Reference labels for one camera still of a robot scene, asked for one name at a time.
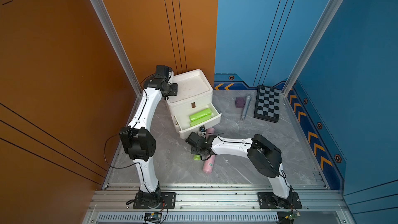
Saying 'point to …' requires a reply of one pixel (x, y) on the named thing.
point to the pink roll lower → (209, 164)
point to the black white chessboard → (267, 106)
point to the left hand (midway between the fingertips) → (173, 88)
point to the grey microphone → (248, 99)
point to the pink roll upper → (209, 131)
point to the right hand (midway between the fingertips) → (194, 149)
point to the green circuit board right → (292, 216)
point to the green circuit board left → (153, 217)
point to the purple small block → (239, 102)
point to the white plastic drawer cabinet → (194, 95)
